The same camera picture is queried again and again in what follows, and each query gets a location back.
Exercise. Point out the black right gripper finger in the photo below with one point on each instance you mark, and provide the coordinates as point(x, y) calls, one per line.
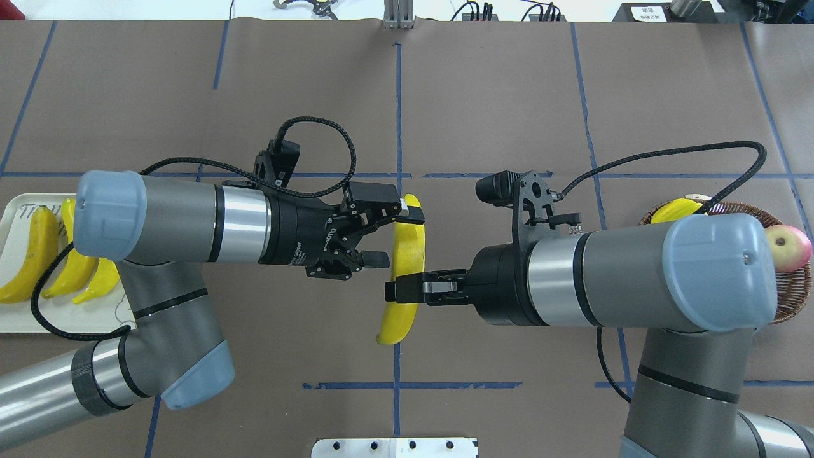
point(442, 287)

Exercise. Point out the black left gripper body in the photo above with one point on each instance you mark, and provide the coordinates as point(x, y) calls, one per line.
point(297, 230)

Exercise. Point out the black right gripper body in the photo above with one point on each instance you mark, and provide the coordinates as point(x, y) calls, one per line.
point(499, 286)

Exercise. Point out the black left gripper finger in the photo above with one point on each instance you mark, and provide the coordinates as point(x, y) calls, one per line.
point(358, 260)
point(372, 205)

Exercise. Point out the yellow banana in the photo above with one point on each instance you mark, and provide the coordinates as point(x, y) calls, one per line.
point(78, 268)
point(408, 258)
point(41, 251)
point(103, 281)

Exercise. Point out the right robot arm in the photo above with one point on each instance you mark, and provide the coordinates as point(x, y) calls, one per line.
point(701, 286)

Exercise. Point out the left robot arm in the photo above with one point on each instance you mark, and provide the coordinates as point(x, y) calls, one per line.
point(159, 232)

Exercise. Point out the brown wicker basket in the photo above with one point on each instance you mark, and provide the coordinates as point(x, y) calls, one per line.
point(793, 288)

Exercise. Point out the yellow star fruit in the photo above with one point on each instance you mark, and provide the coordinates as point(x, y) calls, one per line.
point(674, 210)

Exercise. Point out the paper price tag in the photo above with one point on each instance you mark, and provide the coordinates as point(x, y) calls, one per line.
point(697, 197)

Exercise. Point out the pink red apple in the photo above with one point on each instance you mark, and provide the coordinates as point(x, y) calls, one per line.
point(790, 248)

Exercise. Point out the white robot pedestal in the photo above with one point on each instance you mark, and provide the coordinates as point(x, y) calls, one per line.
point(397, 447)

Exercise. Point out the aluminium frame post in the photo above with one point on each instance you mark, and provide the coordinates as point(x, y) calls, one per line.
point(398, 14)

